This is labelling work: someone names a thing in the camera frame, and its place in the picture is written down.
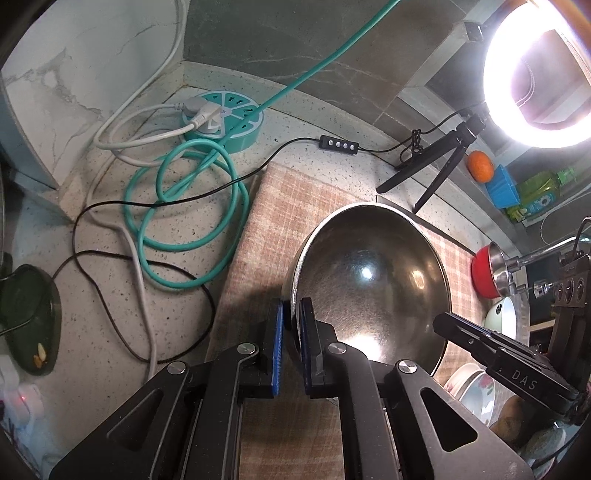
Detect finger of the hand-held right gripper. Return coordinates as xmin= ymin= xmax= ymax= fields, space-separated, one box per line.
xmin=433 ymin=313 xmax=505 ymax=370

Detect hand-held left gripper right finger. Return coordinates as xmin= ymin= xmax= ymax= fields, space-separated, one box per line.
xmin=298 ymin=298 xmax=527 ymax=480

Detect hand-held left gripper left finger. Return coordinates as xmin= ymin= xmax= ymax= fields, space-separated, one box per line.
xmin=48 ymin=298 xmax=289 ymax=480

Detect light blue ceramic bowl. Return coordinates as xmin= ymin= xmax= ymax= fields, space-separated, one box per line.
xmin=484 ymin=295 xmax=519 ymax=343

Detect plate with large pink roses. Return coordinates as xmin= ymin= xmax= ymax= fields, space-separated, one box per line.
xmin=455 ymin=369 xmax=500 ymax=425

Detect red steel bowl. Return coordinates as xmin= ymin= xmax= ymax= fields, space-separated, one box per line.
xmin=471 ymin=244 xmax=509 ymax=298

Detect large steel bowl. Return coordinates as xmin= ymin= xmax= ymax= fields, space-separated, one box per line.
xmin=281 ymin=202 xmax=448 ymax=377

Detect person's right hand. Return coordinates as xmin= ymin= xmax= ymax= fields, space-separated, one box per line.
xmin=490 ymin=396 xmax=571 ymax=469

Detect chrome kitchen faucet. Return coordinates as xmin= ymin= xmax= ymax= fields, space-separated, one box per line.
xmin=489 ymin=237 xmax=591 ymax=296

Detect checked cloth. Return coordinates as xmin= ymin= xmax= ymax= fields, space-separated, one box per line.
xmin=203 ymin=164 xmax=476 ymax=480

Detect round teal power strip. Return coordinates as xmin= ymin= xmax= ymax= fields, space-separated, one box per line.
xmin=182 ymin=90 xmax=264 ymax=153
xmin=122 ymin=0 xmax=402 ymax=287

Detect blue ribbed cup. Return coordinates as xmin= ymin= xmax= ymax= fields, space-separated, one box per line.
xmin=485 ymin=164 xmax=522 ymax=208

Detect green dish soap bottle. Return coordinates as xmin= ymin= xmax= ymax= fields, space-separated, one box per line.
xmin=505 ymin=166 xmax=578 ymax=224

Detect orange fruit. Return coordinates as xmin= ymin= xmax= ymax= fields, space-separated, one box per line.
xmin=467 ymin=150 xmax=495 ymax=183

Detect black mini tripod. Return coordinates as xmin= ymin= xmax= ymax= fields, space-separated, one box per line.
xmin=376 ymin=108 xmax=490 ymax=215

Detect green glass dish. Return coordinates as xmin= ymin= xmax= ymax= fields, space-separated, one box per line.
xmin=0 ymin=264 xmax=62 ymax=374

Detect white charger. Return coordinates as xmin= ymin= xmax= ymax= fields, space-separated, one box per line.
xmin=0 ymin=355 xmax=47 ymax=435

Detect white power cable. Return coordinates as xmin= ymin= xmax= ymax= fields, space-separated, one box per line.
xmin=85 ymin=0 xmax=227 ymax=377

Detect black cable with inline switch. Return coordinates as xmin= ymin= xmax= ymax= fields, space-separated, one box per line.
xmin=48 ymin=111 xmax=490 ymax=365

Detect white ring light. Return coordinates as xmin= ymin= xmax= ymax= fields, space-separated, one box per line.
xmin=482 ymin=0 xmax=591 ymax=148

